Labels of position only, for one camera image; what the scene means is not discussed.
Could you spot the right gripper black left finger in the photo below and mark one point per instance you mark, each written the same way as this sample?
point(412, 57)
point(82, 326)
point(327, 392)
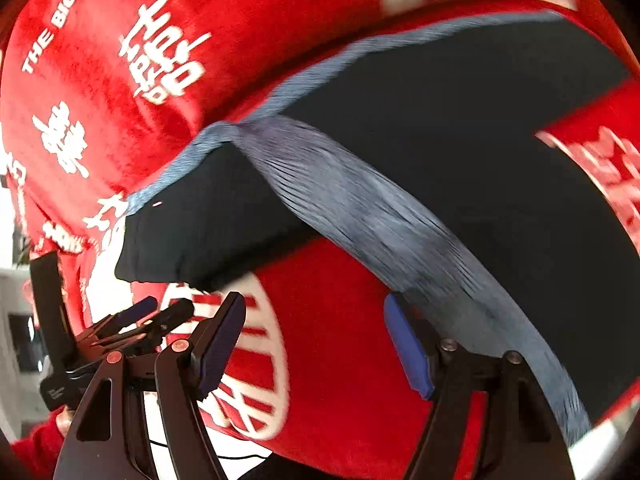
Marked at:
point(108, 439)

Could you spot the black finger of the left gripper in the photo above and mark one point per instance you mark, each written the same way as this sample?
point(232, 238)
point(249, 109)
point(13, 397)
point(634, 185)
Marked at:
point(112, 324)
point(147, 335)

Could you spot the black pants with blue trim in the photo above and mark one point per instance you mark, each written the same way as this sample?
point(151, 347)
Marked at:
point(483, 167)

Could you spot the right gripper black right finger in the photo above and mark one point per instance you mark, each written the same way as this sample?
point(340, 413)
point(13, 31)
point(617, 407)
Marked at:
point(489, 417)

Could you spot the operator left hand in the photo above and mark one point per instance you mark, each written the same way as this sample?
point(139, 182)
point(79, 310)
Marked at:
point(64, 420)

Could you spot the red sleeve forearm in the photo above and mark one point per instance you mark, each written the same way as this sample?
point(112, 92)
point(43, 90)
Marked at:
point(39, 452)

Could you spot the red wedding bedspread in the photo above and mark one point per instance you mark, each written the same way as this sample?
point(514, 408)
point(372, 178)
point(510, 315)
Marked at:
point(99, 97)

